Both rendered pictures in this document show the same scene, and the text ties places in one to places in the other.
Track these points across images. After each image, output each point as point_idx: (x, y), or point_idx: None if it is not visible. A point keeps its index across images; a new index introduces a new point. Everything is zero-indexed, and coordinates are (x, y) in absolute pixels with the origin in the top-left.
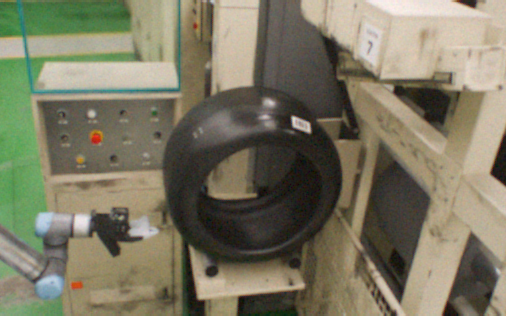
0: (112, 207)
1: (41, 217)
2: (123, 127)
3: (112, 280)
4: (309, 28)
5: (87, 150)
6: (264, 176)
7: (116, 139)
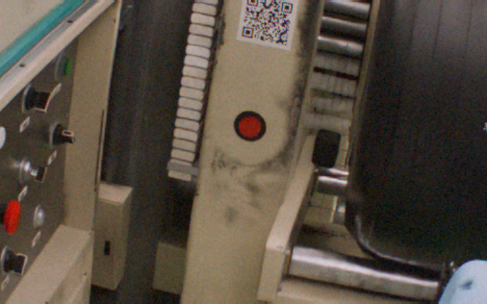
0: (445, 277)
1: None
2: (21, 147)
3: None
4: None
5: None
6: (138, 151)
7: (11, 196)
